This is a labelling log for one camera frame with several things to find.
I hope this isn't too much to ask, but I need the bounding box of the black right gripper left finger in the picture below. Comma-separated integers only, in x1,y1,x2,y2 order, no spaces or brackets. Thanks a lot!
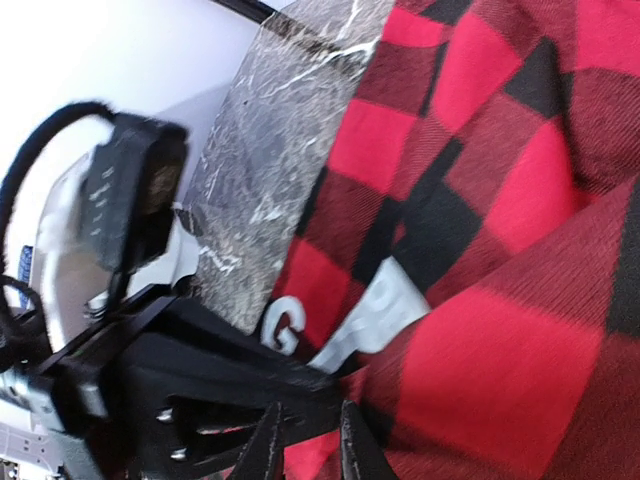
226,402,285,480

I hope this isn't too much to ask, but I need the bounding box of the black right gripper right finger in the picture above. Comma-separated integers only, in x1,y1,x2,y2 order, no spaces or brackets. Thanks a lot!
340,400,398,480

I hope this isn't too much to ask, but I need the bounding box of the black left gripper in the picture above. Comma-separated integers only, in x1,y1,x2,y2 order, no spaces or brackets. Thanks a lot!
1,296,343,479

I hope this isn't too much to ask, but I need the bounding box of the red black plaid shirt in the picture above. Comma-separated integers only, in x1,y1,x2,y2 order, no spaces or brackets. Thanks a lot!
261,1,639,479

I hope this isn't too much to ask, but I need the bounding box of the white plastic laundry bin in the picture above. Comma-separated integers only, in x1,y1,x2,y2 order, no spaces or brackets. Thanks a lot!
18,149,200,351

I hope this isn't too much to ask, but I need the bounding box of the blue checked shirt in bin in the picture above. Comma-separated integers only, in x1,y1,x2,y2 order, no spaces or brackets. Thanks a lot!
18,245,33,309

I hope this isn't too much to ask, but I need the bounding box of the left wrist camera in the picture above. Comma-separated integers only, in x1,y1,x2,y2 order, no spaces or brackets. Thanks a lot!
1,101,189,312

